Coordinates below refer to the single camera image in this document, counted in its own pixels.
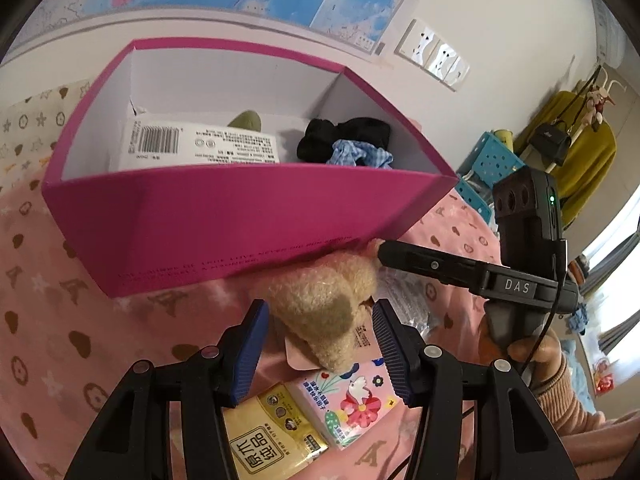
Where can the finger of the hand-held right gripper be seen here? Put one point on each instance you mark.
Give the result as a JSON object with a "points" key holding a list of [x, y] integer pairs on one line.
{"points": [[425, 262]]}

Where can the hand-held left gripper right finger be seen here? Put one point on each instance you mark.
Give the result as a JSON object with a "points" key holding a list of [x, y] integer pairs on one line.
{"points": [[390, 355]]}

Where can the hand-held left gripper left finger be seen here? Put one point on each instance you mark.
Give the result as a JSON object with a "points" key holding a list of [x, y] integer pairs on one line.
{"points": [[247, 355]]}

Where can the clear plastic packet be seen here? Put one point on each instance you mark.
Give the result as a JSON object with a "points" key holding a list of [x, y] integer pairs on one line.
{"points": [[405, 300]]}

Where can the pink floral tissue pack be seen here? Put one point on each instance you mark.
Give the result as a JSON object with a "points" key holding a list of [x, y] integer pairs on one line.
{"points": [[360, 405]]}

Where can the beige plush toy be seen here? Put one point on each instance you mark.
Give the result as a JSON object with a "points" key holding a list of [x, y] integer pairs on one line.
{"points": [[310, 305]]}

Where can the yellow tissue pack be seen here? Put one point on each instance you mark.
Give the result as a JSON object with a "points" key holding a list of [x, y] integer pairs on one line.
{"points": [[270, 440]]}

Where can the blue gingham scrunchie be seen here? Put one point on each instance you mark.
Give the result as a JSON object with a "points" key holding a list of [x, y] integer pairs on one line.
{"points": [[350, 155]]}

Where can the pink cardboard box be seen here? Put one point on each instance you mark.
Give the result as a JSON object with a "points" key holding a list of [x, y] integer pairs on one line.
{"points": [[225, 225]]}

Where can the white barcode packet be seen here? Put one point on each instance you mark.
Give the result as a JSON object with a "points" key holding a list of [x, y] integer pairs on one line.
{"points": [[225, 150]]}

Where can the green plush toy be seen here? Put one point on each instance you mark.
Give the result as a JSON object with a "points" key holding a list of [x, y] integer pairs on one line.
{"points": [[246, 121]]}

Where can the black shoulder bag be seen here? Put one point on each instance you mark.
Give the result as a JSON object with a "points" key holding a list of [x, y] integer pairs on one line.
{"points": [[547, 142]]}

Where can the person's right forearm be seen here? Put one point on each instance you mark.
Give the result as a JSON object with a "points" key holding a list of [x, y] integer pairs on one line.
{"points": [[570, 400]]}

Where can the person's right hand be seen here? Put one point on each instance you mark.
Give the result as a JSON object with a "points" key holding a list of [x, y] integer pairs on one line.
{"points": [[546, 356]]}

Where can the blue perforated basket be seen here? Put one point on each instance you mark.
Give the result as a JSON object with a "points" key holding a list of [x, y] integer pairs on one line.
{"points": [[492, 160]]}

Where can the yellow hanging garment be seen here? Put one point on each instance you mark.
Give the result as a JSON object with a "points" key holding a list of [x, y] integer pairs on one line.
{"points": [[590, 160]]}

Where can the hanging plush toy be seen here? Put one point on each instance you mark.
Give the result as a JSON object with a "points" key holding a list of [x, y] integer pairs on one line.
{"points": [[597, 105]]}

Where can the white coat rack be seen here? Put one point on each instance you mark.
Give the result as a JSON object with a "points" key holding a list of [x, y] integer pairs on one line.
{"points": [[607, 80]]}

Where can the pink printed blanket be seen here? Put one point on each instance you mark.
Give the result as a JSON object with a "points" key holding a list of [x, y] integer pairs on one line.
{"points": [[75, 360]]}

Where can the cream star printed cloth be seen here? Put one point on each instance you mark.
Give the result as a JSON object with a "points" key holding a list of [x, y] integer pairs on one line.
{"points": [[30, 130]]}

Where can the white wall socket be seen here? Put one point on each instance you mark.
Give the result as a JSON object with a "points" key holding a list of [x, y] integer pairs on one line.
{"points": [[457, 74], [412, 40], [441, 59]]}

